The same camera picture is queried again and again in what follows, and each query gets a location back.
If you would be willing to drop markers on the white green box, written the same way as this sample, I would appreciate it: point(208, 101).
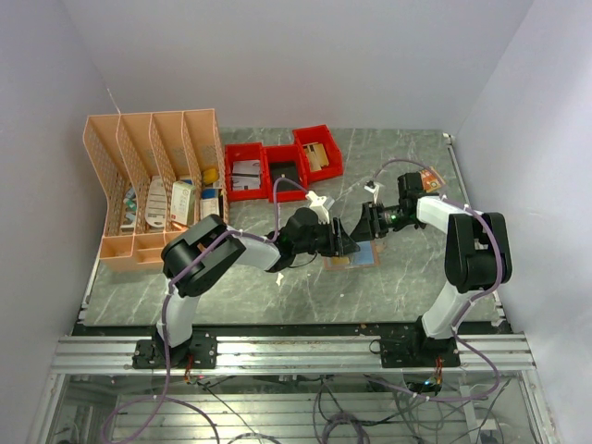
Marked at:
point(182, 203)

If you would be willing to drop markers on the aluminium frame rails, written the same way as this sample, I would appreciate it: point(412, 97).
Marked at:
point(110, 353)

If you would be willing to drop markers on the red plastic bin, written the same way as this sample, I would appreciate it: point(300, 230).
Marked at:
point(245, 151)
point(285, 161)
point(323, 135)

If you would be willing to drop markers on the orange spiral notepad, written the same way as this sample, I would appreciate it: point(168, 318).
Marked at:
point(431, 180)

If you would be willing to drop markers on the yellow round object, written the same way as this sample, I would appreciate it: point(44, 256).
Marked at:
point(210, 176)

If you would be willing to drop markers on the white oval package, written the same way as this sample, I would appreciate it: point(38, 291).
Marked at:
point(156, 204)

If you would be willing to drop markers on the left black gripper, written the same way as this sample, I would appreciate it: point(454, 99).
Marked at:
point(341, 243)

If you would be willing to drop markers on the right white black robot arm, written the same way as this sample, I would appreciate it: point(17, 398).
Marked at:
point(477, 260)

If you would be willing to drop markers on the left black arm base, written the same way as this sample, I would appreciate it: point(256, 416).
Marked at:
point(198, 352)

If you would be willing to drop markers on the pink mesh desk organizer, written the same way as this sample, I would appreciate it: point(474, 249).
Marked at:
point(137, 158)

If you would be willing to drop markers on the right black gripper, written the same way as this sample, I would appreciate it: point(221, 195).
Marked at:
point(363, 231)

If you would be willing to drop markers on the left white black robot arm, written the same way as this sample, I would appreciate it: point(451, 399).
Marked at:
point(195, 261)

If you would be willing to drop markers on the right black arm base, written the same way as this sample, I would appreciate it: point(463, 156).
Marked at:
point(408, 352)

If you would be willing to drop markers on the gold cards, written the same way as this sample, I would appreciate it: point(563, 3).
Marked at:
point(316, 156)

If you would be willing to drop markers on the brown leather card holder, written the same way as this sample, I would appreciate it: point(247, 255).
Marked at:
point(367, 256)

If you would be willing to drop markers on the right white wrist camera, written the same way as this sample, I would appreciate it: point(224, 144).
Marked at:
point(375, 189)

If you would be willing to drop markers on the white black cards stack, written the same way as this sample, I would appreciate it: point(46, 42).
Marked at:
point(245, 175)

